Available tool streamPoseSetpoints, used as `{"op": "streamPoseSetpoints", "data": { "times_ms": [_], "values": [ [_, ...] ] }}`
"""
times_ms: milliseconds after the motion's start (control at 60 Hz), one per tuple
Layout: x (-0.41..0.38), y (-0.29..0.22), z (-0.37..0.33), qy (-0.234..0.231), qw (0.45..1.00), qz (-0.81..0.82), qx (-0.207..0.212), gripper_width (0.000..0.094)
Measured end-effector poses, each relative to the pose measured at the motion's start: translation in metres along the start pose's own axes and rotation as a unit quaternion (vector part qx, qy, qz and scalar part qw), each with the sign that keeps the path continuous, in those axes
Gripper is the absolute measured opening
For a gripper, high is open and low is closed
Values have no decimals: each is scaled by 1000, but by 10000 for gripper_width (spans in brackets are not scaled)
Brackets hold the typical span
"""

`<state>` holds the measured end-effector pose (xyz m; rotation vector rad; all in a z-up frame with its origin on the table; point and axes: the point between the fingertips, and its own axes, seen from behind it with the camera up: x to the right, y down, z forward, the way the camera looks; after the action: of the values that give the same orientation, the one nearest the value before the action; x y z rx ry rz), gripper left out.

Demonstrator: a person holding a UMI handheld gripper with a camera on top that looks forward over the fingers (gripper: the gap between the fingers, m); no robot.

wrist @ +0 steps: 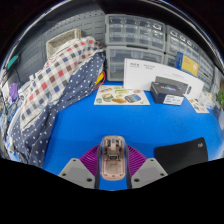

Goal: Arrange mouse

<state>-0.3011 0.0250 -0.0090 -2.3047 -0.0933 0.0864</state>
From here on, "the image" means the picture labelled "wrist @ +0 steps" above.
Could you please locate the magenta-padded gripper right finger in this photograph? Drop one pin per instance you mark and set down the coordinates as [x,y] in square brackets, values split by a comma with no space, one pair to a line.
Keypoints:
[150,171]

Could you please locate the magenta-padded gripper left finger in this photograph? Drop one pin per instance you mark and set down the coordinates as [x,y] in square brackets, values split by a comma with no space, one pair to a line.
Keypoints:
[75,171]

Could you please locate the black mouse pad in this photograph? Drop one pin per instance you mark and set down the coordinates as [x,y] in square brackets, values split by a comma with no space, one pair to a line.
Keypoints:
[181,155]

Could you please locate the navy polka dot cloth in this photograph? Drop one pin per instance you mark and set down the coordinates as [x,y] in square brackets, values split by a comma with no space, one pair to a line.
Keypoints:
[76,96]

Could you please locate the small dark box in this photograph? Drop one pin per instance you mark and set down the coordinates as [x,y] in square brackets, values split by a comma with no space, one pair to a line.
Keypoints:
[163,93]

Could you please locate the printed picture sheet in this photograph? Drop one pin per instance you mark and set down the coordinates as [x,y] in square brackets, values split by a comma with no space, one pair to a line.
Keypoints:
[199,106]
[120,95]

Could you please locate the clear plastic package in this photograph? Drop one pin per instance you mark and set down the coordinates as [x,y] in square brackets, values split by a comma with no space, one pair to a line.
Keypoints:
[209,100]

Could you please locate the red blue checked cloth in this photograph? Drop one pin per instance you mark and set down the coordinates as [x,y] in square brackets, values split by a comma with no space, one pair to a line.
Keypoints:
[56,76]

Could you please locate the long white keyboard box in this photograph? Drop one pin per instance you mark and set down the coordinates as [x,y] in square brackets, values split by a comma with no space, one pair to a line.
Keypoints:
[140,73]

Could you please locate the green potted plant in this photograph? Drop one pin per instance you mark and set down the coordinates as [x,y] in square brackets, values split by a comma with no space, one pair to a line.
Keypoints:
[220,100]

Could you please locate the yellow blue box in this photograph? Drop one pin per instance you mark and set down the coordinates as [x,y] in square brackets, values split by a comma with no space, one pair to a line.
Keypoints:
[188,64]

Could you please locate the grey plastic drawer cabinet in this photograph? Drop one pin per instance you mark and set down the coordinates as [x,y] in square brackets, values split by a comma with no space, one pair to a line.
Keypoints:
[133,31]
[181,41]
[206,68]

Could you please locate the white woven basket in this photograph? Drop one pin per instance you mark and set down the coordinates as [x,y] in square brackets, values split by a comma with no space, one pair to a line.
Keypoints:
[61,41]

